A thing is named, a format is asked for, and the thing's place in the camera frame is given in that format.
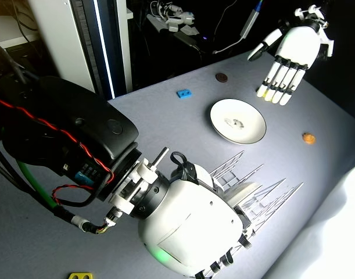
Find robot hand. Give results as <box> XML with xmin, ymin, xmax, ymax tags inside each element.
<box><xmin>247</xmin><ymin>19</ymin><xmax>322</xmax><ymax>106</ymax></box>
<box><xmin>138</xmin><ymin>151</ymin><xmax>255</xmax><ymax>279</ymax></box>

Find white plate with dark rim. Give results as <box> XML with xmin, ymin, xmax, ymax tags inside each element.
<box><xmin>209</xmin><ymin>98</ymin><xmax>267</xmax><ymax>145</ymax></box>
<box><xmin>223</xmin><ymin>181</ymin><xmax>264</xmax><ymax>210</ymax></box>

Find white cabinet with light strip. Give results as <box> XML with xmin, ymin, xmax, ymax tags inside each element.
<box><xmin>27</xmin><ymin>0</ymin><xmax>134</xmax><ymax>99</ymax></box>

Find white spare robot hand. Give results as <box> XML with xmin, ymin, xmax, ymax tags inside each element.
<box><xmin>146</xmin><ymin>0</ymin><xmax>200</xmax><ymax>34</ymax></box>

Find wire dish rack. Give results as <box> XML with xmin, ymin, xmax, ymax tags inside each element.
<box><xmin>200</xmin><ymin>150</ymin><xmax>304</xmax><ymax>279</ymax></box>

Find grey adapter with green cable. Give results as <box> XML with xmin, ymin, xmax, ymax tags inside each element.
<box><xmin>239</xmin><ymin>0</ymin><xmax>266</xmax><ymax>41</ymax></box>

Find black power adapter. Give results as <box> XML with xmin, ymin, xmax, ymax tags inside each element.
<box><xmin>173</xmin><ymin>30</ymin><xmax>202</xmax><ymax>49</ymax></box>

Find grey table cloth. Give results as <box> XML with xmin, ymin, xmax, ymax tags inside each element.
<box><xmin>0</xmin><ymin>52</ymin><xmax>355</xmax><ymax>279</ymax></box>

